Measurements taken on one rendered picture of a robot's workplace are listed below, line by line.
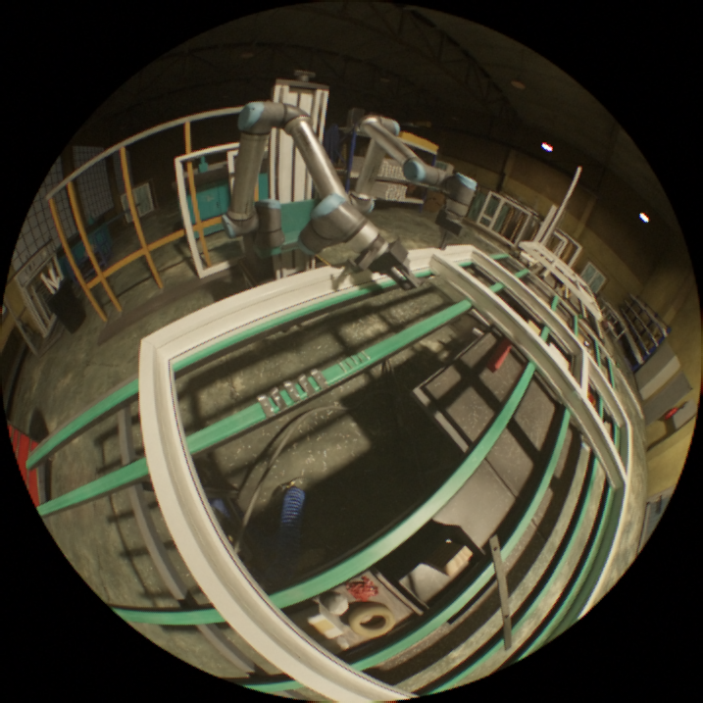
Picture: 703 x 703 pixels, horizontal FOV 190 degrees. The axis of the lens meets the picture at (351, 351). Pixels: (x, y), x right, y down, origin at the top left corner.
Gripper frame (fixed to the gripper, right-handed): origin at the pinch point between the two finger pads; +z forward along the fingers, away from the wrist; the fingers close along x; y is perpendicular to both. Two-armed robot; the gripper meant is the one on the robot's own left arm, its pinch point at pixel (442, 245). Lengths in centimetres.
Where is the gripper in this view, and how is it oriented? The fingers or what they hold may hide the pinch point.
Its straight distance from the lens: 100.9
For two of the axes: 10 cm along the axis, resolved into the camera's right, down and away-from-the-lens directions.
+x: -5.7, -6.9, 4.4
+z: -1.2, 6.0, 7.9
